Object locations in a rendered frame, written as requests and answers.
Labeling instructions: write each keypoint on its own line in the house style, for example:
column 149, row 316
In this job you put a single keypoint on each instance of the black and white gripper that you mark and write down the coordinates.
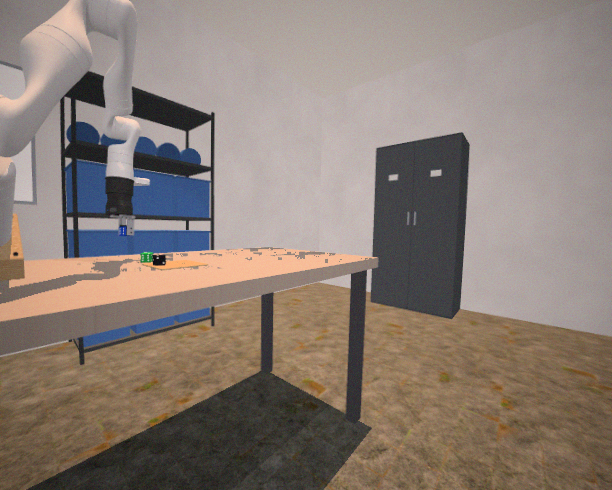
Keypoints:
column 119, row 189

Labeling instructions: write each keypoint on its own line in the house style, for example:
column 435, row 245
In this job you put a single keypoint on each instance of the orange flat square mat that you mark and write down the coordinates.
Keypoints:
column 175, row 264

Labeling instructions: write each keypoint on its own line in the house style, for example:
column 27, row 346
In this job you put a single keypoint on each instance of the black die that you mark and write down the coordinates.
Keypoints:
column 159, row 259

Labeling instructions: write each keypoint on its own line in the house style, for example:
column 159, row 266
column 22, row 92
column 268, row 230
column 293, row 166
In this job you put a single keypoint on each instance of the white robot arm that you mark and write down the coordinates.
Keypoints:
column 54, row 57

